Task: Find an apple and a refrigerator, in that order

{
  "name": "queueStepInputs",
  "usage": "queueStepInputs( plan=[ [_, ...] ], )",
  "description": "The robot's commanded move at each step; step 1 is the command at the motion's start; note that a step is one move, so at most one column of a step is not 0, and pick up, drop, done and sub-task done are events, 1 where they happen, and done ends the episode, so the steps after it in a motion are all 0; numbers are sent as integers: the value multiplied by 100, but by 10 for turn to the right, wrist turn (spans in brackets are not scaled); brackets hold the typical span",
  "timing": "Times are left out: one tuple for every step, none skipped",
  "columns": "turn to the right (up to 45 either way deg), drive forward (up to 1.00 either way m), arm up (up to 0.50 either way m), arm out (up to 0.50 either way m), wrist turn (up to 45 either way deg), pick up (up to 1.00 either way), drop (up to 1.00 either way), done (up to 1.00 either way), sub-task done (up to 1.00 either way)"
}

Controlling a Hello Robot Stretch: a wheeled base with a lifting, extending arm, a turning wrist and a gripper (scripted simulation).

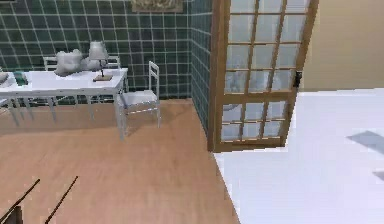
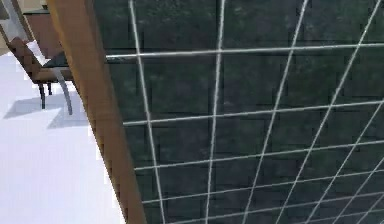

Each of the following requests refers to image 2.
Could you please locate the wood framed glass door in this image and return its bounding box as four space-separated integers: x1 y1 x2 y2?
46 0 384 224

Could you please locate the dark glass top table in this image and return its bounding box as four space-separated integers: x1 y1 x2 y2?
42 51 74 116

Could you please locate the brown wooden cabinet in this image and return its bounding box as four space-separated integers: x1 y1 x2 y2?
22 9 65 60

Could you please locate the brown dining chair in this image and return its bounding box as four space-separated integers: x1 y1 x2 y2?
5 36 75 110

